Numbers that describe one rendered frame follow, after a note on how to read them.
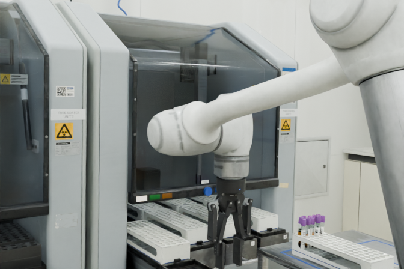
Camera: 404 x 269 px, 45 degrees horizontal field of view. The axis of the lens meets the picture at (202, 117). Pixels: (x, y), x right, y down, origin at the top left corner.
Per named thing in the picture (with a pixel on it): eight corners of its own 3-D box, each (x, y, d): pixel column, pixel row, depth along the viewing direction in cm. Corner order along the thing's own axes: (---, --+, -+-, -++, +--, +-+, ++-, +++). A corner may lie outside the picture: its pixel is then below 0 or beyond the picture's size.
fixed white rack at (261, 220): (210, 217, 199) (210, 202, 199) (229, 214, 205) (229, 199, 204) (258, 235, 174) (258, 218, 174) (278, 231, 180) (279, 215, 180)
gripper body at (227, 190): (234, 173, 131) (234, 207, 131) (208, 175, 126) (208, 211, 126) (253, 177, 124) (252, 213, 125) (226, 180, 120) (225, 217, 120)
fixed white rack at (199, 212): (178, 221, 190) (178, 206, 190) (199, 218, 196) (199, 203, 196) (223, 242, 166) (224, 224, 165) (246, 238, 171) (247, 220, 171)
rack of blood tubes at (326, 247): (290, 253, 151) (291, 233, 150) (314, 248, 156) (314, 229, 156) (369, 286, 126) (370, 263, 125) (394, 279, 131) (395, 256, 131)
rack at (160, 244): (117, 241, 164) (118, 223, 164) (144, 236, 170) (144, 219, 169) (161, 268, 140) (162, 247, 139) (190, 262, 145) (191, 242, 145)
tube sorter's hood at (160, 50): (74, 178, 191) (76, 15, 188) (201, 167, 225) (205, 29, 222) (133, 205, 149) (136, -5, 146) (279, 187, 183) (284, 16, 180)
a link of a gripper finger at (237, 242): (233, 236, 129) (235, 236, 129) (232, 262, 129) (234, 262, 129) (240, 239, 126) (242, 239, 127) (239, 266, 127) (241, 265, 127)
